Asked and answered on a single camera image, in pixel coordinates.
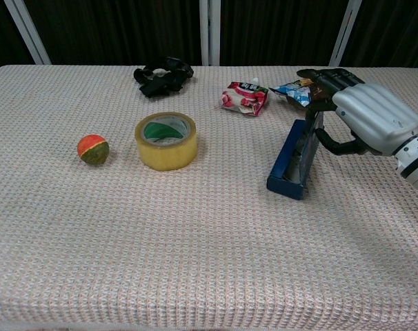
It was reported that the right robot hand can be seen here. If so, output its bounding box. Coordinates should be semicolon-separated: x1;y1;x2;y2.
296;68;418;157

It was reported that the brown chocolate snack bag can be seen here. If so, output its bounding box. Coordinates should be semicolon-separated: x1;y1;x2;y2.
269;78;321;111

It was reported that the black curtain panel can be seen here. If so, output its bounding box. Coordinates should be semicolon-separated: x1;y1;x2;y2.
21;0;203;66
219;0;350;68
339;0;418;69
0;0;34;75

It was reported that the red drink pouch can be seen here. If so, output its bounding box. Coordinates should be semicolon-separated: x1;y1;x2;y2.
221;78;269;117

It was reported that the yellow packing tape roll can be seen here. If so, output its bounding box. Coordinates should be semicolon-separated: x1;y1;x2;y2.
135;111;199;172

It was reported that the beige woven tablecloth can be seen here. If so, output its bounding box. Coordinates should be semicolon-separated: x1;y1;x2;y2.
0;64;418;328

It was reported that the orange and green ball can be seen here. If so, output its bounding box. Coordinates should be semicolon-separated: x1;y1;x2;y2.
77;133;110;166

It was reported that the white frame post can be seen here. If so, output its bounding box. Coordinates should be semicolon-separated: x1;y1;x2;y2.
328;0;364;68
3;0;52;66
199;0;221;67

